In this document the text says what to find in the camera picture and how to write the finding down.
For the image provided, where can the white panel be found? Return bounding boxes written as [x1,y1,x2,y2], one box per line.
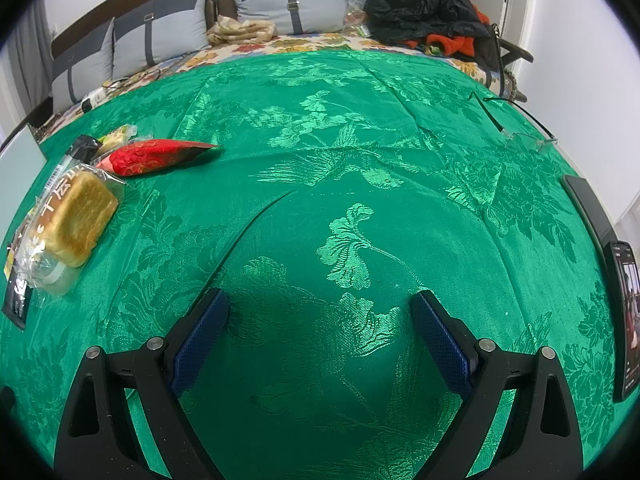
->
[0,125,49,242]

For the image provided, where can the rimless eyeglasses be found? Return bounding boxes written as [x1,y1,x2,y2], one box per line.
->
[470,92,558,154]

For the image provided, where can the colourful floral bedsheet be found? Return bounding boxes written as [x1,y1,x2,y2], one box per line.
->
[30,32,521,141]

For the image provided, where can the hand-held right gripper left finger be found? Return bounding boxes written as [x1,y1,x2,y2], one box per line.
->
[54,287,230,480]

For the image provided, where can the black tablet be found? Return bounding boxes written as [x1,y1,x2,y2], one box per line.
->
[561,175,622,247]

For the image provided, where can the beige folded cloth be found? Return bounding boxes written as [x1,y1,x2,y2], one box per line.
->
[206,15,279,47]

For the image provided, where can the thin cable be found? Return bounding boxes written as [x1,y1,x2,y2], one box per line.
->
[102,71,162,92]

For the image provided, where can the white power strip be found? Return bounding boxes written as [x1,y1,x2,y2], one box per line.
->
[80,87,109,112]

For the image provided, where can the grey curtain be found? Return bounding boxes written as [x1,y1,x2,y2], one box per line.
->
[0,10,53,128]

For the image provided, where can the red fleece garment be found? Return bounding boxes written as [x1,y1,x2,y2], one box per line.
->
[400,0,495,59]

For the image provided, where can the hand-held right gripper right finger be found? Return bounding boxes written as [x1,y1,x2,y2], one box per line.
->
[410,290,585,480]

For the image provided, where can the dark chair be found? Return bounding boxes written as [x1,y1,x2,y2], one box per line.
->
[475,22,536,104]

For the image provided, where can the black jacket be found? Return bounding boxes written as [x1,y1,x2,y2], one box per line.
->
[362,0,493,47]

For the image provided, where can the yellow cake packet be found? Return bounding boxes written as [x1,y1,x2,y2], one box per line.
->
[97,125,139,154]

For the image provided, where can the red snack packet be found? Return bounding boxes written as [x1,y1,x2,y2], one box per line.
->
[95,139,224,177]

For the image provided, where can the black chocolate bar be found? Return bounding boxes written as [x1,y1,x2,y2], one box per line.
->
[70,135,104,166]

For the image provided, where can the green floral satin blanket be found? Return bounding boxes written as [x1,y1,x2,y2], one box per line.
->
[0,50,636,480]

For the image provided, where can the clear bread packet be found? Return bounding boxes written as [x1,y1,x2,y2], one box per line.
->
[2,160,129,332]

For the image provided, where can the clear plastic bag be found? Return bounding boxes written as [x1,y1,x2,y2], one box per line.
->
[342,0,374,39]

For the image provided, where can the black smartphone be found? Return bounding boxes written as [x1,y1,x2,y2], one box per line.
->
[602,241,640,404]

